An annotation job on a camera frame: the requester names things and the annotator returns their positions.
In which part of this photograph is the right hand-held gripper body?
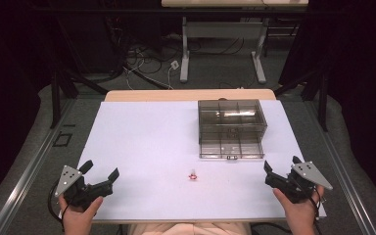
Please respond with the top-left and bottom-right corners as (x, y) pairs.
(264, 161), (334, 205)

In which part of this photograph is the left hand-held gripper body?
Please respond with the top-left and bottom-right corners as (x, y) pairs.
(54, 164), (114, 209)

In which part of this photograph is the person's right hand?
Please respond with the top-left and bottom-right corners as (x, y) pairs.
(272, 184), (326, 235)

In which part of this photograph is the person's left hand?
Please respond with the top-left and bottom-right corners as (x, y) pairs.
(58, 196), (105, 235)

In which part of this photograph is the white table cover sheet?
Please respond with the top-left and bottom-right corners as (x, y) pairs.
(58, 100), (327, 221)

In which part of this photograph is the smoky transparent drawer box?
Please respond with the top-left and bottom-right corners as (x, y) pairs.
(197, 99), (268, 161)

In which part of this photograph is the black metal stand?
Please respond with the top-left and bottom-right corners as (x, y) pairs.
(273, 62), (330, 133)
(49, 19), (110, 129)

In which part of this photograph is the person's beige clothing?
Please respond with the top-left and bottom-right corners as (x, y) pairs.
(128, 222), (253, 235)

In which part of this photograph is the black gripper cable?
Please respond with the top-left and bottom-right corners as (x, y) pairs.
(308, 187), (325, 235)
(47, 187), (67, 229)

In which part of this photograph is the metal floor rail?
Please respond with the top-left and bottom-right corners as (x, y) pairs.
(306, 97), (376, 235)
(0, 97), (76, 235)

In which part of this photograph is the tangle of floor cables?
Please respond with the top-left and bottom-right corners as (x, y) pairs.
(109, 19), (246, 92)

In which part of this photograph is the white frame desk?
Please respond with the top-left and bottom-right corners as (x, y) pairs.
(161, 0), (309, 85)

